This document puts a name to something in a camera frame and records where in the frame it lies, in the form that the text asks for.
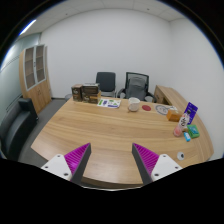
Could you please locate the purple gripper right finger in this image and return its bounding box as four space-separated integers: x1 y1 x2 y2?
131 142 184 186

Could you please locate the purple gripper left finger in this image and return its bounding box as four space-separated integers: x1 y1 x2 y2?
40 142 92 185

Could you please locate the clear plastic water bottle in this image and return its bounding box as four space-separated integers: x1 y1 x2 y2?
173 110 190 137

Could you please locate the white round table grommet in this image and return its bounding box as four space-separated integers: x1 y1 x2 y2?
177 152 184 161

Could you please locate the small blue packet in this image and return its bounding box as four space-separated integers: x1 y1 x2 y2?
184 132 191 142

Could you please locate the red round coaster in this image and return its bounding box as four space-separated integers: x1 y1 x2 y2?
142 105 151 111

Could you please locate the orange tissue box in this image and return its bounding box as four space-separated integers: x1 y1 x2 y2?
166 109 182 122

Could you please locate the round patterned plate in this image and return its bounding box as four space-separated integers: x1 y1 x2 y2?
155 105 168 115

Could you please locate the green packet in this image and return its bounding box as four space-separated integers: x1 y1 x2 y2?
187 125 200 138

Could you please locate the colourful paper sheet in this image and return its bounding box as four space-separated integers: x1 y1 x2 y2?
98 98 121 108

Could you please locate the purple snack bag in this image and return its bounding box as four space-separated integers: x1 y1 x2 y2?
185 102 198 124

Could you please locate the wooden side cabinet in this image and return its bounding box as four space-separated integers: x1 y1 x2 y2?
154 85 188 111

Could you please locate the dark brown box stack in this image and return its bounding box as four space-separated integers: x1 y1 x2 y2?
82 83 101 104

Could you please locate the brown box left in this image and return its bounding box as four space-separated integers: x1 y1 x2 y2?
71 84 82 101

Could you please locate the black leather sofa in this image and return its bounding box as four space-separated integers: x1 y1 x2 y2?
0 98 38 161

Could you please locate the grey mesh office chair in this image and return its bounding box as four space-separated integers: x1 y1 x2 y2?
117 72 157 102

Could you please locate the black office chair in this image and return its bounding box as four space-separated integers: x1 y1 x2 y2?
96 72 116 97

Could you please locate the tall wooden glass-door cabinet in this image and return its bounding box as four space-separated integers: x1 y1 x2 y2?
19 45 51 114

